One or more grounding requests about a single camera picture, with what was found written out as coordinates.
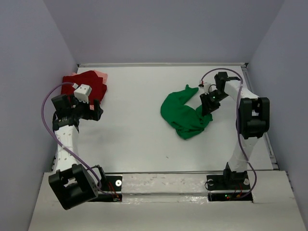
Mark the pink folded t shirt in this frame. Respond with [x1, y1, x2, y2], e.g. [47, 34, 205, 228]
[63, 70, 108, 110]

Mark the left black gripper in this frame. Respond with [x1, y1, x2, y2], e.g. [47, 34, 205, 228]
[70, 94, 103, 121]

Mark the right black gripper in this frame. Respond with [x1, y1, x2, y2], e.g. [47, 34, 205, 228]
[200, 90, 229, 116]

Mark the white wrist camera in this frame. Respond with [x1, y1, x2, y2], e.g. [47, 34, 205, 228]
[198, 80, 216, 95]
[72, 83, 92, 104]

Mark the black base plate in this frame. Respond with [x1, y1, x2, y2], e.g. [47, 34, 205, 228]
[205, 175, 253, 202]
[89, 174, 123, 203]

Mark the red folded t shirt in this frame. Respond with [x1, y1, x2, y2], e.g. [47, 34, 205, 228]
[60, 70, 107, 106]

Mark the white front platform board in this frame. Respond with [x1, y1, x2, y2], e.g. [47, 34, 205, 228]
[29, 171, 306, 231]

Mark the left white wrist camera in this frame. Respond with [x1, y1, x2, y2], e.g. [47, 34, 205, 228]
[72, 83, 92, 104]

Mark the green t shirt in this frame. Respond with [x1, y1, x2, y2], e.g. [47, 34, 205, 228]
[160, 85, 213, 140]

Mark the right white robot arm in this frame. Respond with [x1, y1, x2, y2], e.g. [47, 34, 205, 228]
[199, 68, 270, 191]

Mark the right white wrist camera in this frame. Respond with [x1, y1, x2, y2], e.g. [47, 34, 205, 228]
[198, 80, 216, 95]

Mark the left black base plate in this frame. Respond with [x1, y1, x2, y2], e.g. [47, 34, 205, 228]
[89, 174, 123, 203]

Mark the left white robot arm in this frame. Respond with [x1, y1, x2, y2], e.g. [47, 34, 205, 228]
[49, 93, 107, 210]

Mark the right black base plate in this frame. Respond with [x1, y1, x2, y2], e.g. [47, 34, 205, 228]
[205, 175, 253, 202]

